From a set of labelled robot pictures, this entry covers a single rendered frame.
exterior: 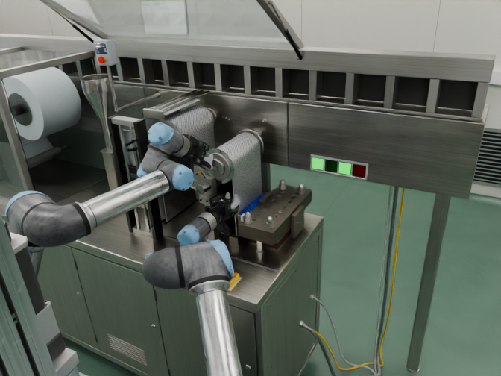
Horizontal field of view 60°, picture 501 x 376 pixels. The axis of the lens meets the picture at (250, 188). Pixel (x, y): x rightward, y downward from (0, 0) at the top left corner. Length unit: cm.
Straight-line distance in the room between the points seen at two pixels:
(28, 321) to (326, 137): 136
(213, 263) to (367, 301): 192
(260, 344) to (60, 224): 91
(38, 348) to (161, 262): 44
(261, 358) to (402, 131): 103
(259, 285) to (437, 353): 140
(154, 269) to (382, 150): 102
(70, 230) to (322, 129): 108
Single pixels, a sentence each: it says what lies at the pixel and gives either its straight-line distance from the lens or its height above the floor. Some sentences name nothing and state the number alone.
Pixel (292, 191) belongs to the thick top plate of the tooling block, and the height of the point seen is 103.
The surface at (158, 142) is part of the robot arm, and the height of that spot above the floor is 146.
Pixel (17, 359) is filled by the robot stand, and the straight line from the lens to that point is 84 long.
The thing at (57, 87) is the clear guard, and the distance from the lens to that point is 238.
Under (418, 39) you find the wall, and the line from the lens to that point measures 405.
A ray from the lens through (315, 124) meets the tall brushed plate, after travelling 184.
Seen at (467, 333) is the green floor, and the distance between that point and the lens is 294.
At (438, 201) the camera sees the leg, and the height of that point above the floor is 103.
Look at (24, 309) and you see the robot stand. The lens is 81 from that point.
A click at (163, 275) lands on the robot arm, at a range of 119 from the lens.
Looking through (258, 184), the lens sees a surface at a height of 109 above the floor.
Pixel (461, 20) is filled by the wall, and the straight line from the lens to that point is 400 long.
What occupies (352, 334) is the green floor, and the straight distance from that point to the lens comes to 276.
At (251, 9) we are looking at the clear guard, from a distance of 164.
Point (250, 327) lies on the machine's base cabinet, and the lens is 171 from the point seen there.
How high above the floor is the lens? 195
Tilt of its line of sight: 27 degrees down
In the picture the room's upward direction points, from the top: 3 degrees counter-clockwise
